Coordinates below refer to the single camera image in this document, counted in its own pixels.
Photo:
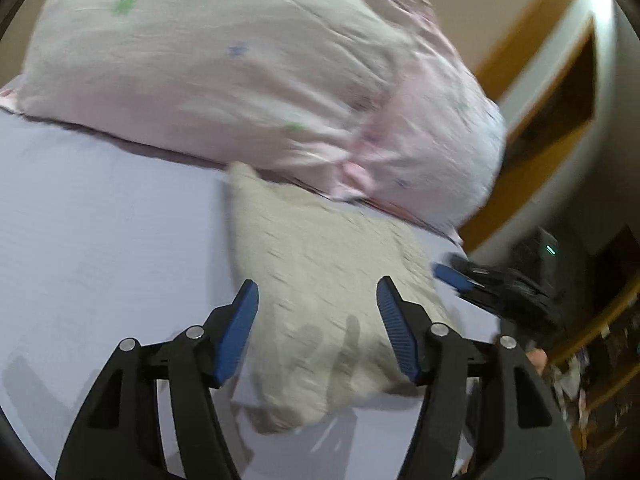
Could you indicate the lavender bed sheet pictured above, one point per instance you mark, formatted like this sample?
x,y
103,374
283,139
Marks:
x,y
110,240

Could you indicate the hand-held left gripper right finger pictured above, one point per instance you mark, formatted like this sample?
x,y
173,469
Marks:
x,y
397,327

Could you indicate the wooden shelf rack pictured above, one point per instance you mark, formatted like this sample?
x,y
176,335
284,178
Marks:
x,y
600,355

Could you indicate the pink star-print pillow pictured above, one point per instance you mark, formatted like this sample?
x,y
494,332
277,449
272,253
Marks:
x,y
240,75

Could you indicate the beige small cloth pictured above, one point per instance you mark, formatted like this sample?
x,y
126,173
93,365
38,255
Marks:
x,y
325,290

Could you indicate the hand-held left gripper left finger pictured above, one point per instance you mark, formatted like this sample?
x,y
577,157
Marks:
x,y
235,332

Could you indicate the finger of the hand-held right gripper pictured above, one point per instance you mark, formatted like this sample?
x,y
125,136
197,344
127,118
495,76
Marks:
x,y
452,276

